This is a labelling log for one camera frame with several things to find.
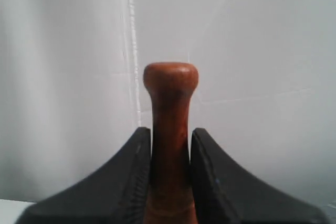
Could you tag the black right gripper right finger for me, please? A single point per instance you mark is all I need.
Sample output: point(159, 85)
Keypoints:
point(224, 192)

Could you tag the brown wooden pestle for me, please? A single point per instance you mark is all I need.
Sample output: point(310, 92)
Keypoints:
point(170, 198)

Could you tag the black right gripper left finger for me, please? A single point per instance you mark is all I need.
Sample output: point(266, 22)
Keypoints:
point(115, 193)

